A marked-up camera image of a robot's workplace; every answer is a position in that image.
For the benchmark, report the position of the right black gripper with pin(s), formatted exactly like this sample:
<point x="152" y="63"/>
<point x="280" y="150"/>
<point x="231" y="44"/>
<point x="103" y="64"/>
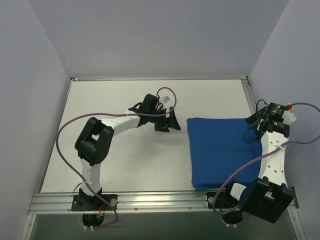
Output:
<point x="260" y="118"/>

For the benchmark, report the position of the aluminium rail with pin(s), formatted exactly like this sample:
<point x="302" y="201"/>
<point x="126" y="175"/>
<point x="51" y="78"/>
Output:
<point x="248" y="94"/>
<point x="127" y="202"/>

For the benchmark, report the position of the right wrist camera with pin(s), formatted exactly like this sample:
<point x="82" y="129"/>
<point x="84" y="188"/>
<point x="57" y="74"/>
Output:
<point x="288" y="116"/>

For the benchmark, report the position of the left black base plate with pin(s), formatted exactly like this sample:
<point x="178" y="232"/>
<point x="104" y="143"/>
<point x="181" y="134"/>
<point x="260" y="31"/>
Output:
<point x="82" y="203"/>

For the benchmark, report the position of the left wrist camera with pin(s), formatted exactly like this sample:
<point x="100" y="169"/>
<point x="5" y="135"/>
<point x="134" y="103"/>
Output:
<point x="164" y="99"/>

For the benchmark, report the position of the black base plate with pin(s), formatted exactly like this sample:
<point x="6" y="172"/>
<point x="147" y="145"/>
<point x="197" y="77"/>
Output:
<point x="82" y="203"/>
<point x="224" y="201"/>

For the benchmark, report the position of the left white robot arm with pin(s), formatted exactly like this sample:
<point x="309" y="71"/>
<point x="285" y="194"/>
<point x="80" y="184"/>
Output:
<point x="94" y="141"/>

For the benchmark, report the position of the blue surgical drape cloth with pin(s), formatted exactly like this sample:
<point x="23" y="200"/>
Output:
<point x="218" y="147"/>

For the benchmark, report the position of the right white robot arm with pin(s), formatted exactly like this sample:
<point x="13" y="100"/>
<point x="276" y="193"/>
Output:
<point x="268" y="196"/>

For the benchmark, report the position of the right aluminium rail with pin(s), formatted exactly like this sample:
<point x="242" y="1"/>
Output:
<point x="248" y="94"/>

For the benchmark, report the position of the front aluminium rail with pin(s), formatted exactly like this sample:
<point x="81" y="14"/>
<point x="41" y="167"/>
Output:
<point x="127" y="202"/>

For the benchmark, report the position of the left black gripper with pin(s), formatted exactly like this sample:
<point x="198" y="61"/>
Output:
<point x="162" y="121"/>

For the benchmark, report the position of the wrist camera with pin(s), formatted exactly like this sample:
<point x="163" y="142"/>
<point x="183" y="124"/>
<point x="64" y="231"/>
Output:
<point x="164" y="99"/>
<point x="288" y="116"/>

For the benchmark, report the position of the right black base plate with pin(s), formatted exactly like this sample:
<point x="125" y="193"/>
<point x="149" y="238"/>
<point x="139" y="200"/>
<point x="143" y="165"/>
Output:
<point x="224" y="201"/>

